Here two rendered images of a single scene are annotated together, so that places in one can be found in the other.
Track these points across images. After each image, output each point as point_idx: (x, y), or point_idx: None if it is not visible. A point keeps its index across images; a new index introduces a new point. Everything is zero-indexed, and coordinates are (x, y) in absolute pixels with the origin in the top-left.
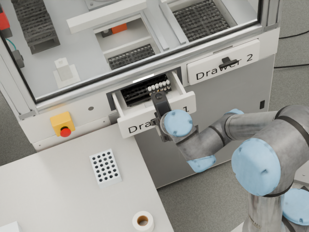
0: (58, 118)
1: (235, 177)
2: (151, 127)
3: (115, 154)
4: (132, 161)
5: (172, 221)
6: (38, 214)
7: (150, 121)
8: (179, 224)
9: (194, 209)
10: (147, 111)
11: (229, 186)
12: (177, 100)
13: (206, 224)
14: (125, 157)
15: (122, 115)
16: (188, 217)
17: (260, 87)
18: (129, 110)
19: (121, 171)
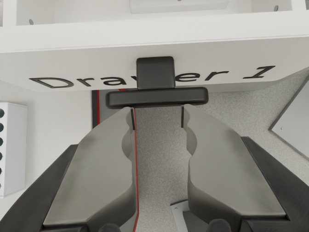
0: None
1: (220, 107)
2: (127, 86)
3: (33, 112)
4: (64, 144)
5: (151, 126)
6: None
7: (120, 76)
8: (157, 131)
9: (174, 123)
10: (97, 43)
11: (211, 113)
12: (278, 34)
13: (179, 140)
14: (53, 127)
15: (9, 19)
16: (167, 128)
17: None
18: (79, 5)
19: (30, 161)
